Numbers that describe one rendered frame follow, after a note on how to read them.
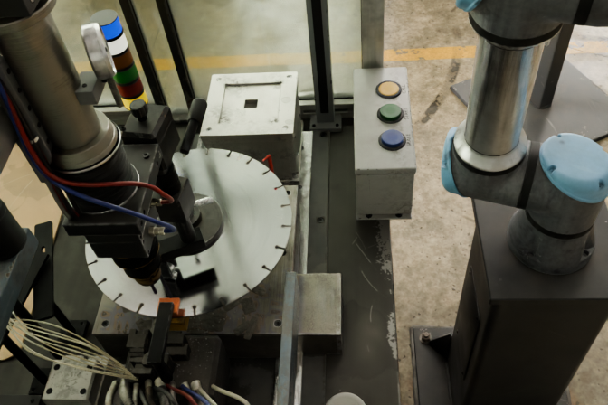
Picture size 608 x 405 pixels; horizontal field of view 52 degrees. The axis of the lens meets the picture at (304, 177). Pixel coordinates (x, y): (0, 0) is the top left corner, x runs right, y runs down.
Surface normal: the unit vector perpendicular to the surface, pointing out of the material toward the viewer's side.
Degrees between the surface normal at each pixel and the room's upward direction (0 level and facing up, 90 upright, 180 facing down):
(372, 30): 90
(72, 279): 0
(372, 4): 90
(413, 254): 0
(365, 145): 0
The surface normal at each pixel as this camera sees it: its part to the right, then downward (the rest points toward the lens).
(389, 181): -0.04, 0.76
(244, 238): -0.08, -0.65
